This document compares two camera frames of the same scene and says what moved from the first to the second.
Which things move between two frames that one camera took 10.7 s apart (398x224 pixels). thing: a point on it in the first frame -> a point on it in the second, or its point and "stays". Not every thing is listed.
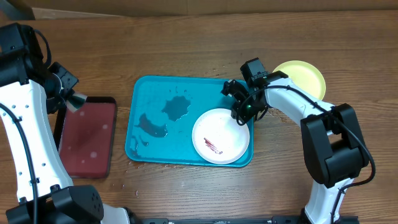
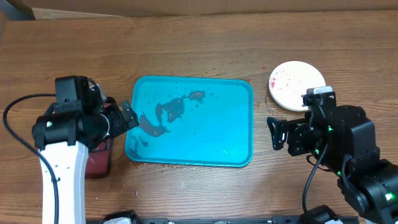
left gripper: (71, 80) -> (119, 124)
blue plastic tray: (160, 113) stays
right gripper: (246, 117) -> (301, 131)
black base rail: (274, 219) stays
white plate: (217, 138) -> (290, 79)
